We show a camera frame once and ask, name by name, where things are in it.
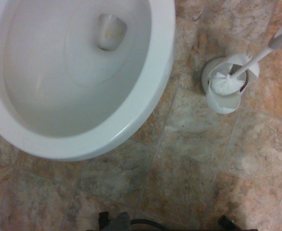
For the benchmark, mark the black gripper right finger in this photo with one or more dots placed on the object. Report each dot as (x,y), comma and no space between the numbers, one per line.
(225,222)

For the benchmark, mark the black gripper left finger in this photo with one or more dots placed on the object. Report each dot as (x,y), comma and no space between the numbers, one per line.
(104,220)

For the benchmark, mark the white ceramic toilet bowl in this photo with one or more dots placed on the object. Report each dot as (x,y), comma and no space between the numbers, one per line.
(46,108)

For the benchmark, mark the white plastic brush holder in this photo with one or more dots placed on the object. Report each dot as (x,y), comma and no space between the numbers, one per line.
(224,103)

